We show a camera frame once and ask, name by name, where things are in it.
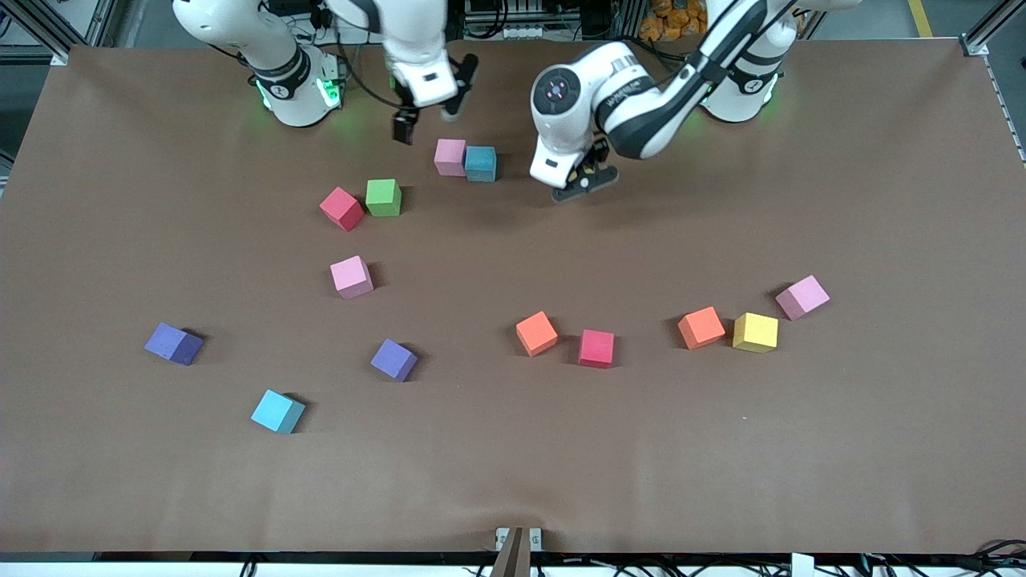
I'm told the pink foam cube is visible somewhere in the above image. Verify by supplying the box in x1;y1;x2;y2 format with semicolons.
774;275;831;321
434;139;467;177
329;256;375;301

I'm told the cyan foam cube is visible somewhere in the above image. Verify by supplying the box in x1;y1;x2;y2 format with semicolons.
250;389;307;435
464;146;498;184

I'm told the orange foam cube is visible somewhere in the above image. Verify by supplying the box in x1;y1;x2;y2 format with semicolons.
515;311;559;357
677;306;727;351

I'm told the green foam cube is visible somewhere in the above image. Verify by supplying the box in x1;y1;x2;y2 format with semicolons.
366;179;402;218

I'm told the red foam cube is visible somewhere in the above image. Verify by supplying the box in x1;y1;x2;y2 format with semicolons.
319;187;366;232
578;329;616;369

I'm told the white power strip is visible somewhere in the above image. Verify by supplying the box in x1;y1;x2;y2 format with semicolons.
298;0;387;45

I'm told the white electrical box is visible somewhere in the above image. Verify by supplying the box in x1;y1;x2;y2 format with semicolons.
463;0;554;41

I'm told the orange packets pile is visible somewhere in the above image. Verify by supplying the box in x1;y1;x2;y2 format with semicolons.
639;0;710;42

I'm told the purple foam cube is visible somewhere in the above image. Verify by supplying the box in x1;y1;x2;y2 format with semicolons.
144;322;204;366
370;338;419;383

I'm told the yellow foam cube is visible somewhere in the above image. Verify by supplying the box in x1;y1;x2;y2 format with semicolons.
732;313;780;354

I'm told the brown table cover sheet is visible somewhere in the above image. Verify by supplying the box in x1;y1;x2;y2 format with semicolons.
0;40;1026;555

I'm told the aluminium frame profile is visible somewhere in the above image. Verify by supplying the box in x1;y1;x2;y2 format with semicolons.
0;0;117;67
962;0;1026;57

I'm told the silver bracket with brown post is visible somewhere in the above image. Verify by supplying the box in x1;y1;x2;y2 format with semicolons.
491;527;544;577

